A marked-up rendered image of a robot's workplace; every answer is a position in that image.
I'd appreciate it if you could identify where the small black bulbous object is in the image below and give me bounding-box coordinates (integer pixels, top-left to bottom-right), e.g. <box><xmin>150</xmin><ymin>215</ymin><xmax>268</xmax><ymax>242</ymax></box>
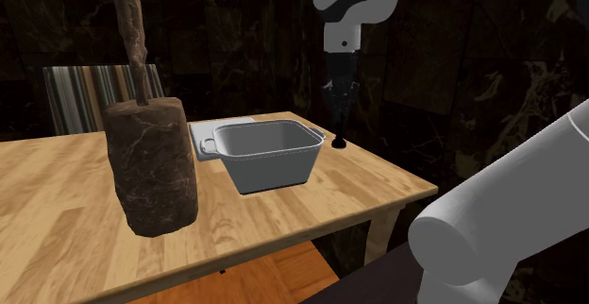
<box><xmin>330</xmin><ymin>127</ymin><xmax>349</xmax><ymax>150</ymax></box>

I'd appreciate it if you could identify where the white flat square pad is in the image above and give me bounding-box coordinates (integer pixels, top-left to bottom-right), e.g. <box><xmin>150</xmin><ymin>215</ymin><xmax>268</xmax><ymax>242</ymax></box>
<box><xmin>188</xmin><ymin>116</ymin><xmax>257</xmax><ymax>163</ymax></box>

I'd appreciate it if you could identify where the brown marbled block with stick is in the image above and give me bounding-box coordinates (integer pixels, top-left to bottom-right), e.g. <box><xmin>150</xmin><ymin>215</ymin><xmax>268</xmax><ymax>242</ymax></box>
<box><xmin>101</xmin><ymin>0</ymin><xmax>200</xmax><ymax>239</ymax></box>

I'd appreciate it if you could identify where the striped chair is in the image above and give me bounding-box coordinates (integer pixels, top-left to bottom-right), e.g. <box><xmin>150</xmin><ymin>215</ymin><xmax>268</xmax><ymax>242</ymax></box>
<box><xmin>42</xmin><ymin>63</ymin><xmax>166</xmax><ymax>137</ymax></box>

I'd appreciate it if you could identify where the wooden table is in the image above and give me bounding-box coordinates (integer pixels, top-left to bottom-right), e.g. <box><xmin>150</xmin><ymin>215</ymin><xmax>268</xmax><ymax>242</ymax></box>
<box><xmin>0</xmin><ymin>110</ymin><xmax>439</xmax><ymax>304</ymax></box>

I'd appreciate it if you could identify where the grey pot with handles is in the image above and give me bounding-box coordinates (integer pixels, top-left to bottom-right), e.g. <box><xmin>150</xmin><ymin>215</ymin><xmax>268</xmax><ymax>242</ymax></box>
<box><xmin>199</xmin><ymin>118</ymin><xmax>328</xmax><ymax>196</ymax></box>

